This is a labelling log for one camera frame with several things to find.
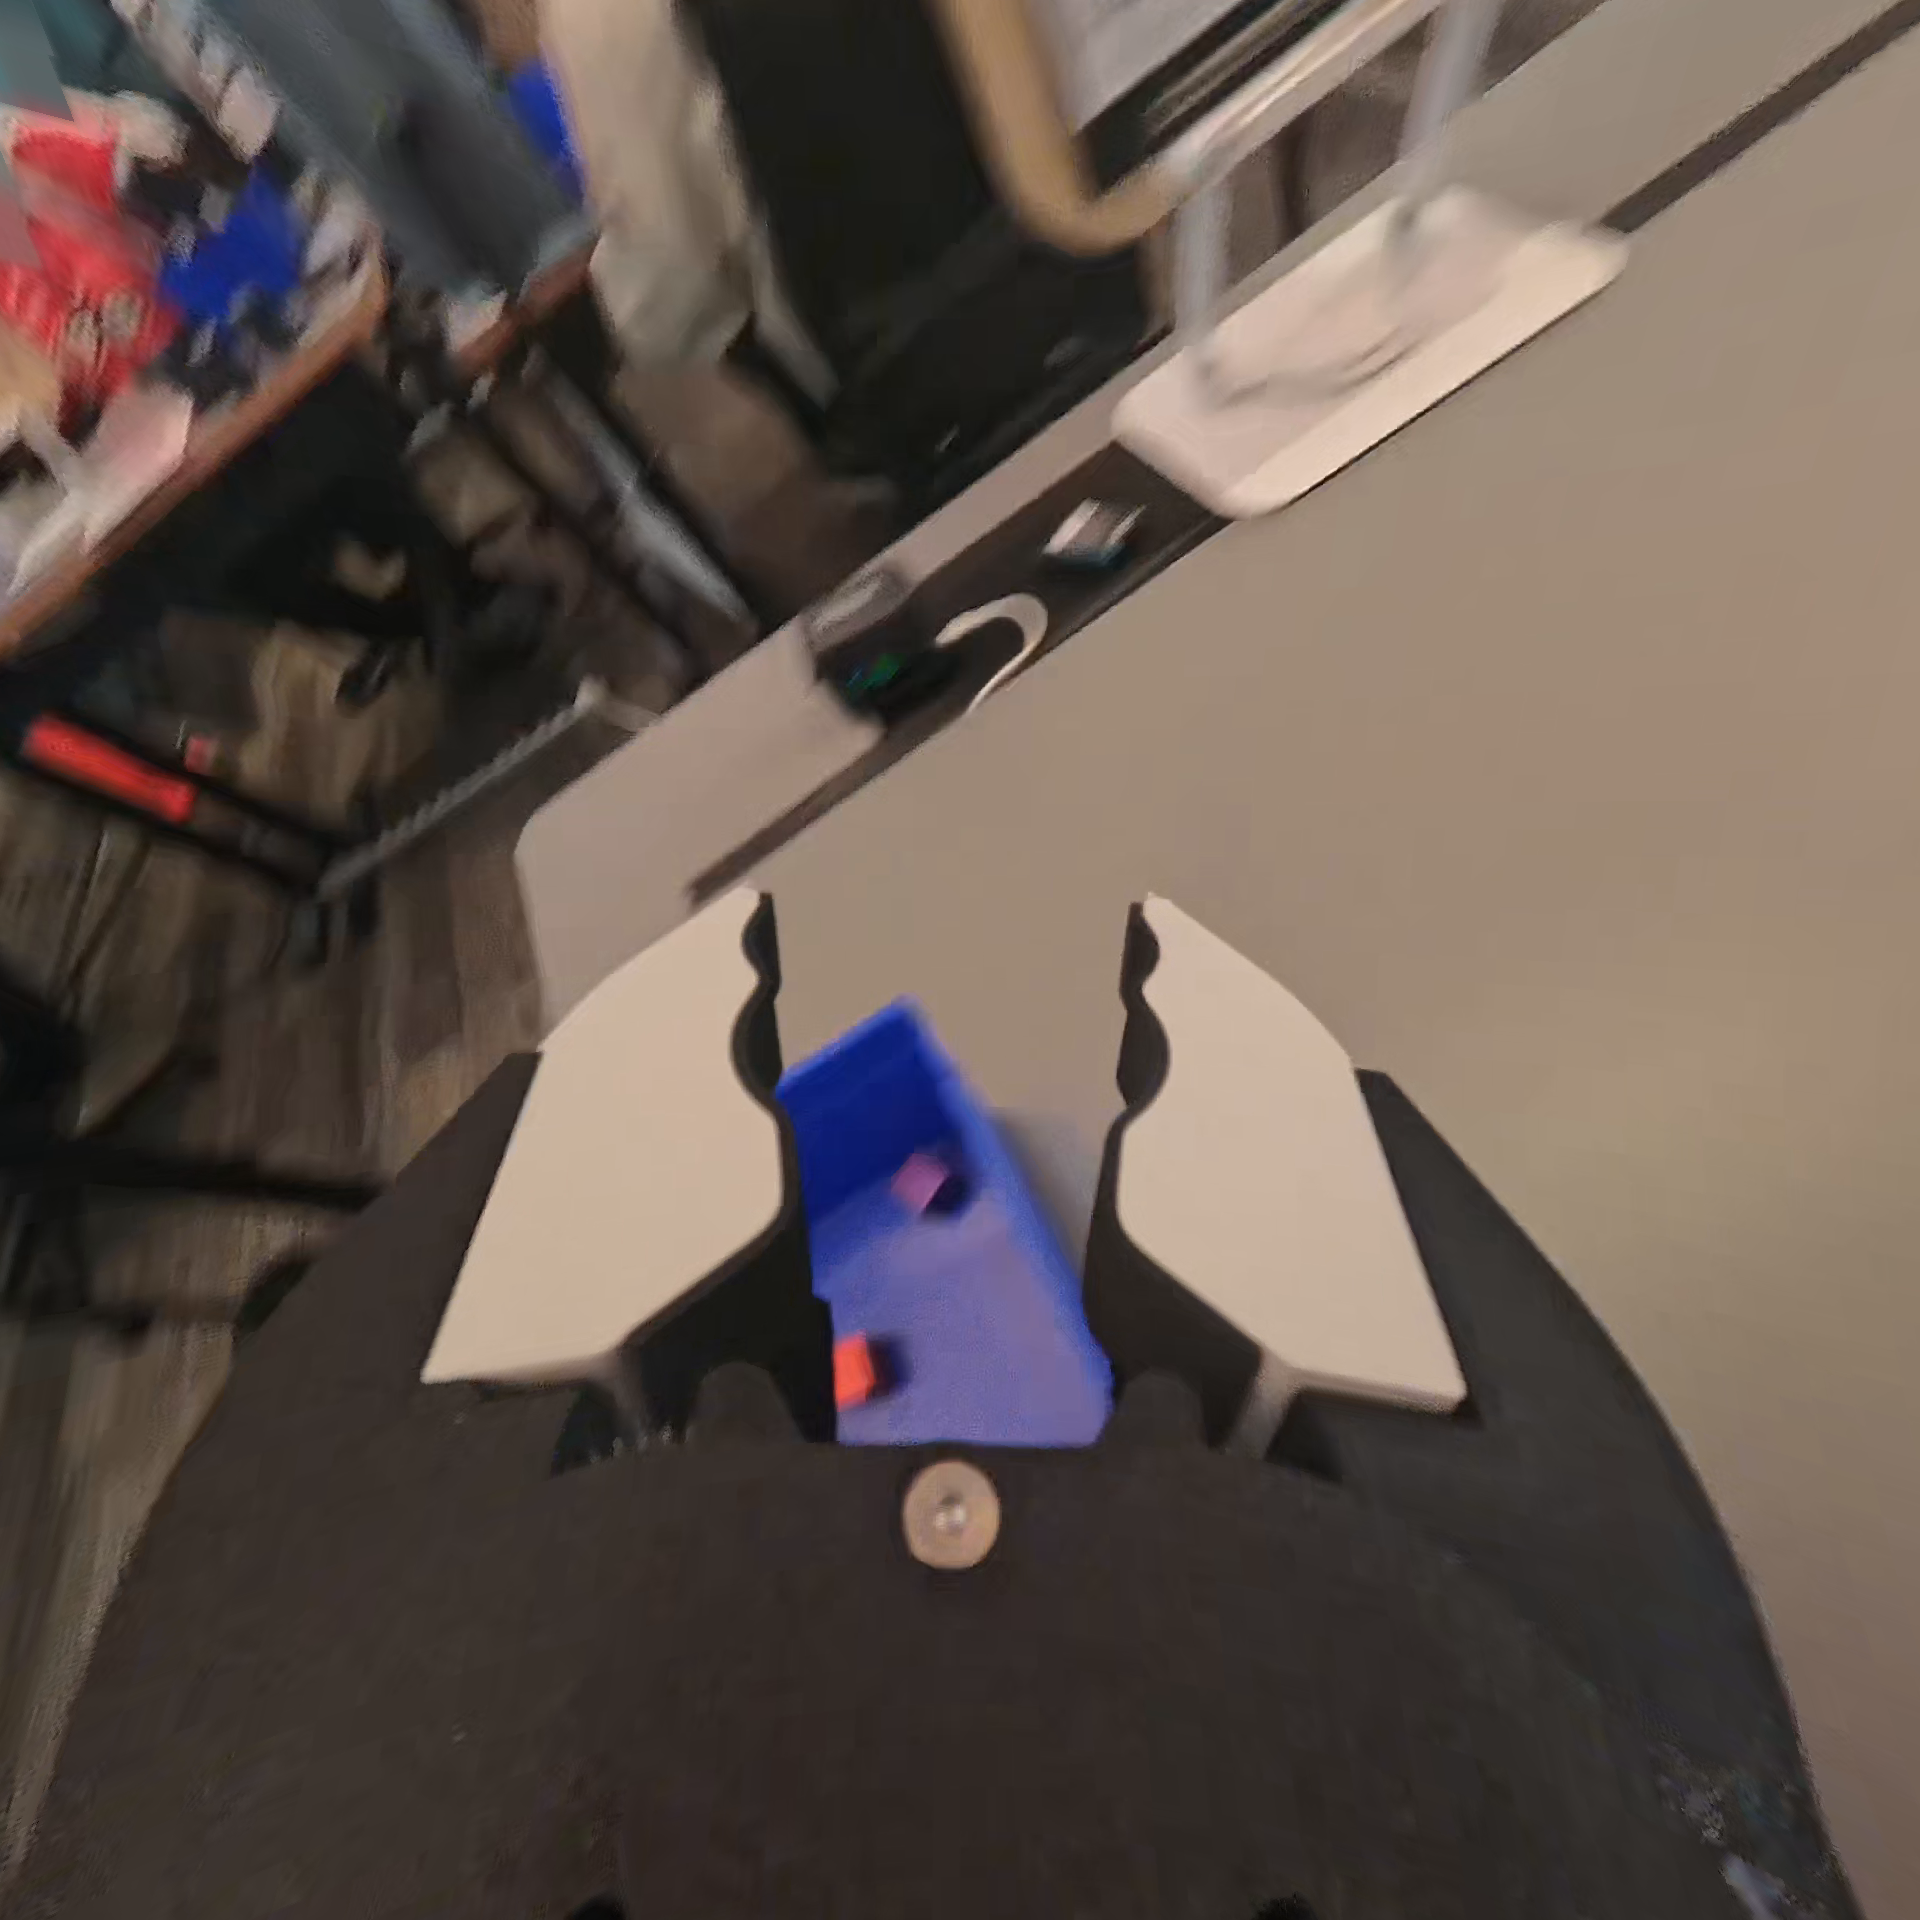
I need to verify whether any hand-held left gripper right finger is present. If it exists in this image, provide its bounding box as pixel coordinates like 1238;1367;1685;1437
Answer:
1084;895;1470;1453

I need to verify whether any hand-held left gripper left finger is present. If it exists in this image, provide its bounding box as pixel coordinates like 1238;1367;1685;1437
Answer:
420;885;836;1450

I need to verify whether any blue plastic bin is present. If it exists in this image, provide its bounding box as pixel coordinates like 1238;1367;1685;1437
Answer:
775;996;1114;1452

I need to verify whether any black charging box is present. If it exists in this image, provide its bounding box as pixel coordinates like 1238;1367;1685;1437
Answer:
807;567;964;724

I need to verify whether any red black tool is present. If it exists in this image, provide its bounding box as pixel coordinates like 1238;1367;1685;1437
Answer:
20;714;335;890

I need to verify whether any white tablet stand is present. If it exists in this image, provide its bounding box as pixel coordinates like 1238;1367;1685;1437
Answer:
1108;0;1632;522

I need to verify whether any cluttered wooden desk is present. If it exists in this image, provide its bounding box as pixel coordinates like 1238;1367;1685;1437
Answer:
0;224;605;666

